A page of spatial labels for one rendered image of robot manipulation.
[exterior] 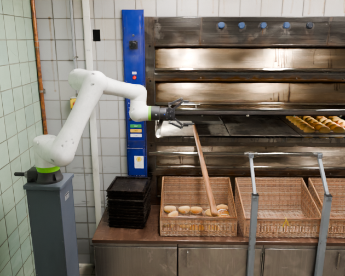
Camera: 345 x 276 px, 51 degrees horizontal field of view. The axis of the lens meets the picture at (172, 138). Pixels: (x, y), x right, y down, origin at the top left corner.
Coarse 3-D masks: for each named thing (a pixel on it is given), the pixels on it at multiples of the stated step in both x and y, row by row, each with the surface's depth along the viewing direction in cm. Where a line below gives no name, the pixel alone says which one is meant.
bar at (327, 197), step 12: (252, 156) 253; (276, 156) 254; (288, 156) 254; (300, 156) 253; (312, 156) 253; (252, 168) 249; (252, 180) 245; (324, 180) 244; (252, 192) 242; (252, 204) 239; (324, 204) 239; (252, 216) 241; (324, 216) 240; (252, 228) 244; (324, 228) 243; (252, 240) 246; (324, 240) 245; (252, 252) 249; (324, 252) 247; (252, 264) 251
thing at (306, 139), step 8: (160, 136) 292; (168, 136) 292; (176, 136) 292; (184, 136) 292; (192, 136) 292; (200, 136) 292; (208, 136) 292; (216, 136) 292; (224, 136) 292; (232, 136) 292; (240, 136) 292; (248, 136) 292; (256, 136) 292; (264, 136) 292; (272, 136) 292; (280, 136) 292; (288, 136) 292; (296, 136) 292; (304, 136) 292; (312, 136) 292; (320, 136) 292; (328, 136) 292; (336, 136) 292; (344, 136) 292
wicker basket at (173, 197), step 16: (176, 176) 296; (176, 192) 296; (192, 192) 296; (224, 192) 295; (160, 208) 262; (176, 208) 296; (208, 208) 296; (160, 224) 256; (176, 224) 256; (192, 224) 256; (208, 224) 255; (224, 224) 255
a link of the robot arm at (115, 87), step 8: (112, 80) 211; (112, 88) 210; (120, 88) 215; (128, 88) 219; (136, 88) 224; (144, 88) 228; (120, 96) 220; (128, 96) 222; (136, 96) 225; (144, 96) 227
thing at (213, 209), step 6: (192, 126) 319; (198, 138) 278; (198, 144) 261; (198, 150) 249; (204, 162) 225; (204, 168) 214; (204, 174) 205; (204, 180) 198; (210, 186) 190; (210, 192) 181; (210, 198) 174; (210, 204) 169; (210, 210) 165; (216, 210) 164
